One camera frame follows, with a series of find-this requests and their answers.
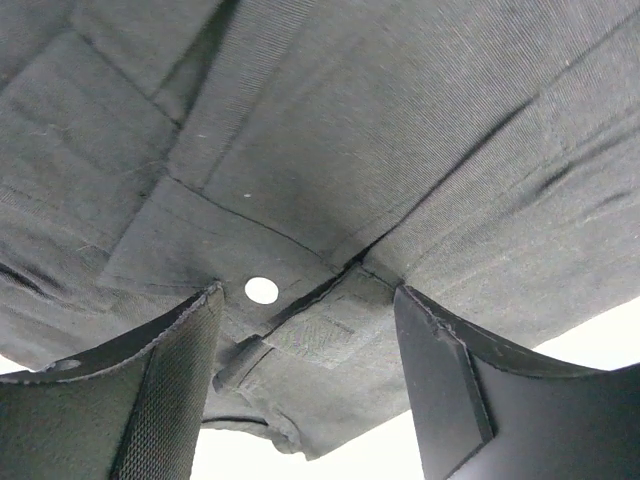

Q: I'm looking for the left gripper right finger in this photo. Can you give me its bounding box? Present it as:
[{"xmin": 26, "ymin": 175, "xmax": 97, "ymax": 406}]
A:
[{"xmin": 394, "ymin": 285, "xmax": 639, "ymax": 479}]

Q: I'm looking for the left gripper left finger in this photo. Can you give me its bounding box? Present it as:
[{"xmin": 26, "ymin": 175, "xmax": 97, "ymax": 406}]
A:
[{"xmin": 1, "ymin": 284, "xmax": 224, "ymax": 479}]

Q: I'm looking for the black long sleeve shirt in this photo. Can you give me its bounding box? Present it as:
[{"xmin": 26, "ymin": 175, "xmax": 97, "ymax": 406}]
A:
[{"xmin": 1, "ymin": 1, "xmax": 639, "ymax": 459}]

